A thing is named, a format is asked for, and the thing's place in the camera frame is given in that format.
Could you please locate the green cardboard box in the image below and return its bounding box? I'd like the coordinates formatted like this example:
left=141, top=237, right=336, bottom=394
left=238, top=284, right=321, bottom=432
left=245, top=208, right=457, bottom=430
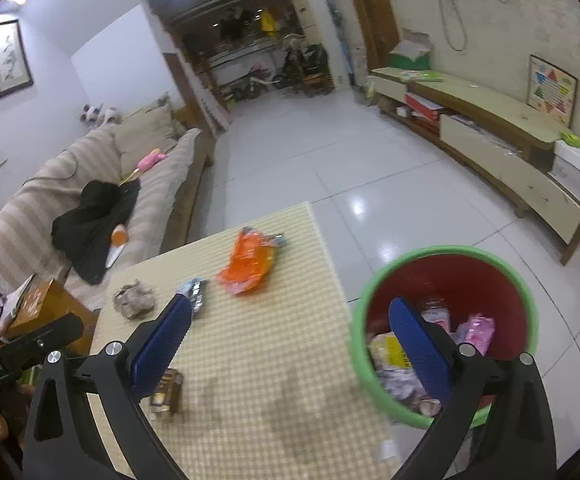
left=389, top=30, right=433, bottom=70

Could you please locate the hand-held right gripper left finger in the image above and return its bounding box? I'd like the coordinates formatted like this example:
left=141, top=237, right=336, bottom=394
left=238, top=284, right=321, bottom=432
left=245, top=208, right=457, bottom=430
left=20, top=294, right=193, bottom=480

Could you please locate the leaning foam mat stack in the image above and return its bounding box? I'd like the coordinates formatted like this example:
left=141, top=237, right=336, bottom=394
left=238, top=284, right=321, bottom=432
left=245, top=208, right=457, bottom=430
left=197, top=91, right=231, bottom=133

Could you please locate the framed star board game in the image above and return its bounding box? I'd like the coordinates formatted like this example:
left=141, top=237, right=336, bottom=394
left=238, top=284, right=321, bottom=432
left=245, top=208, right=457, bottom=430
left=526, top=54, right=579, bottom=127

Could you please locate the crumpled brown paper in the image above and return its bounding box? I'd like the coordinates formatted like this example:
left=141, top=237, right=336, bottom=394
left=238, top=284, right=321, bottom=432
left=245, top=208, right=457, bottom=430
left=113, top=281, right=157, bottom=320

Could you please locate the silver dark packet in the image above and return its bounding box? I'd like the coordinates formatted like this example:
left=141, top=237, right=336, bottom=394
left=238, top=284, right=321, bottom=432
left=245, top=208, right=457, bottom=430
left=179, top=278, right=209, bottom=320

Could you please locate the brown packet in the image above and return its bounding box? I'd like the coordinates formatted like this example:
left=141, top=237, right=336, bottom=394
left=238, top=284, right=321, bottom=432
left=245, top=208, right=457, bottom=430
left=149, top=369, right=185, bottom=421

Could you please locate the beige sofa cushion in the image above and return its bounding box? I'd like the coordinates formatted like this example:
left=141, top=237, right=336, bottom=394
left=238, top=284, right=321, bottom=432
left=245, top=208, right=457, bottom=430
left=114, top=105, right=178, bottom=161

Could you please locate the dark framed picture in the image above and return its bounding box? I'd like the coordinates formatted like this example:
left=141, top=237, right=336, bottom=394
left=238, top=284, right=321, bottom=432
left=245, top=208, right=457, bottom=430
left=0, top=19, right=34, bottom=100

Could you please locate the child's bike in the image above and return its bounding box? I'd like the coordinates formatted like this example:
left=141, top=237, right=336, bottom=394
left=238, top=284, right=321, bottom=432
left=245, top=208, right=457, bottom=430
left=227, top=72, right=283, bottom=106

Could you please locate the white bottle with orange cap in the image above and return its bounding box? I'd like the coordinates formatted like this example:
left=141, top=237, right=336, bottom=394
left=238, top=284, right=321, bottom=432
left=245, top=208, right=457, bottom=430
left=104, top=226, right=129, bottom=268

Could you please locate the white box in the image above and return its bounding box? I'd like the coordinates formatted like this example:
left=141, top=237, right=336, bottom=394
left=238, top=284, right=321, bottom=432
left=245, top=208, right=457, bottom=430
left=550, top=139, right=580, bottom=203

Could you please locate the black and white plush toy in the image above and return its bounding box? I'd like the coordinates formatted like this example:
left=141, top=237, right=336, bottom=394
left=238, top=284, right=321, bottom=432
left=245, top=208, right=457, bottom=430
left=80, top=104, right=123, bottom=127

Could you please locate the yellow cardboard box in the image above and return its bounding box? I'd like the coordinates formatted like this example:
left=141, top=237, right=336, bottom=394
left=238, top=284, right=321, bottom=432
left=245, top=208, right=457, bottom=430
left=2, top=274, right=95, bottom=356

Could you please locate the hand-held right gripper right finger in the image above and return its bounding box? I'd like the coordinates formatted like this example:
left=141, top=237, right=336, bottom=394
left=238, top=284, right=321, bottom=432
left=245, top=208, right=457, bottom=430
left=389, top=297, right=558, bottom=480

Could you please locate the orange plastic wrapper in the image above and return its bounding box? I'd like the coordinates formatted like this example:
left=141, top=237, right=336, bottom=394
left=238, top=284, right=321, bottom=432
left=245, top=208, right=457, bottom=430
left=218, top=227, right=289, bottom=297

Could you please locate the black clothing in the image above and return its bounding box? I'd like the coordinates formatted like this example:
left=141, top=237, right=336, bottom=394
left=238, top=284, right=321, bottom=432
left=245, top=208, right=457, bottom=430
left=51, top=178, right=141, bottom=286

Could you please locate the wall cable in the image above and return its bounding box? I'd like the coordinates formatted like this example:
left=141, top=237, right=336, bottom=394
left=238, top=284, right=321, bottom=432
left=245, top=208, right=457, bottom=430
left=437, top=0, right=468, bottom=52

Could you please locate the beige striped sofa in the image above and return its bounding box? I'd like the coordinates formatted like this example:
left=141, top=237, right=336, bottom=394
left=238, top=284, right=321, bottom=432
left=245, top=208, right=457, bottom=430
left=0, top=95, right=215, bottom=311

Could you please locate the yellow wrapper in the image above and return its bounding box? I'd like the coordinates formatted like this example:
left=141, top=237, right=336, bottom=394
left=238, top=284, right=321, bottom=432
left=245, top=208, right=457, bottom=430
left=370, top=332, right=411, bottom=376

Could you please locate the red box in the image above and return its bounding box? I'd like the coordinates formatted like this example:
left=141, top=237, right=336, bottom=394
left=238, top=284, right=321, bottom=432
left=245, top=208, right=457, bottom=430
left=404, top=92, right=453, bottom=122

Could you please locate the green folder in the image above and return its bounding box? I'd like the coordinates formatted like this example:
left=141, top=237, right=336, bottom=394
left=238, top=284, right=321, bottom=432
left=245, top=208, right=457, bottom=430
left=399, top=70, right=444, bottom=84

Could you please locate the cream wooden media cabinet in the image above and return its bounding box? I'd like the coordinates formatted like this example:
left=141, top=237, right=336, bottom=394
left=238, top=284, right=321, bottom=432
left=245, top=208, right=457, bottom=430
left=367, top=66, right=580, bottom=266

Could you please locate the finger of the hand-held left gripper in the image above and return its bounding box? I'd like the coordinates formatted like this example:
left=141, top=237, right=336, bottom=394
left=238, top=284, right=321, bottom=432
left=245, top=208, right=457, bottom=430
left=0, top=312, right=85, bottom=396

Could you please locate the pink toy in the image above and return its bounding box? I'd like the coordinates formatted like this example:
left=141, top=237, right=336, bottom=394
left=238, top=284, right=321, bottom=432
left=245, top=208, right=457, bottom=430
left=122, top=148, right=169, bottom=183

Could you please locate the red bin with green rim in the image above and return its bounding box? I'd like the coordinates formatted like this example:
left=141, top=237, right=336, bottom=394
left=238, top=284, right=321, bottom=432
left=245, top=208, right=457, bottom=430
left=348, top=245, right=539, bottom=430

